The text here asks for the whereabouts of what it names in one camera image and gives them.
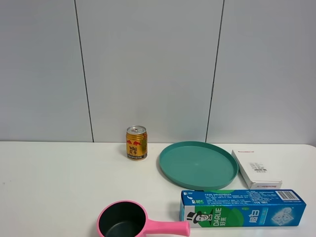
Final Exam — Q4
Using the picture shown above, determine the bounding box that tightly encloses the blue Darlie toothpaste box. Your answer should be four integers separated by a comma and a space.
179, 190, 306, 228

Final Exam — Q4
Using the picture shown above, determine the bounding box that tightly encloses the gold energy drink can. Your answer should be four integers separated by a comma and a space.
126, 125, 148, 160

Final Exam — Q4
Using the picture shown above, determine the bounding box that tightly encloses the teal round plate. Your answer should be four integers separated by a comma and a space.
158, 141, 239, 191

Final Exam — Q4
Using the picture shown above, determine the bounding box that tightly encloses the white cardboard box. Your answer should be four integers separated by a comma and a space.
232, 149, 282, 190

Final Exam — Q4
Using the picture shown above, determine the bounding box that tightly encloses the pink saucepan with handle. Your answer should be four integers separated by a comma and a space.
96, 200, 191, 237

